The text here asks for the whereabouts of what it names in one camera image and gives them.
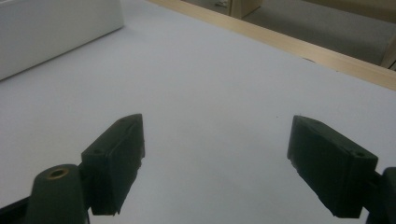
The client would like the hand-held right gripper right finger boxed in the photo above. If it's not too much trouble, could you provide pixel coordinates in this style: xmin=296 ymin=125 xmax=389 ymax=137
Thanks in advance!
xmin=286 ymin=115 xmax=379 ymax=218

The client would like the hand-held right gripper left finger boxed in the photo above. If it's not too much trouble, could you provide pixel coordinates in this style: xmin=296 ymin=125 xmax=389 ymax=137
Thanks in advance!
xmin=80 ymin=113 xmax=147 ymax=217

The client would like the white plastic storage box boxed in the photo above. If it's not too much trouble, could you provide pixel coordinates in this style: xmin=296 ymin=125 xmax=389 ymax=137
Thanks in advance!
xmin=0 ymin=0 xmax=125 ymax=82

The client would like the white table mat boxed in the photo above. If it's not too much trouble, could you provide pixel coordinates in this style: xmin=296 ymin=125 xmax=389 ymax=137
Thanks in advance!
xmin=0 ymin=0 xmax=396 ymax=224

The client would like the light wooden shelf unit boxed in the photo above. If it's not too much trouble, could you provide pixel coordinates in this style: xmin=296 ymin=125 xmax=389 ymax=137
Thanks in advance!
xmin=228 ymin=0 xmax=396 ymax=71

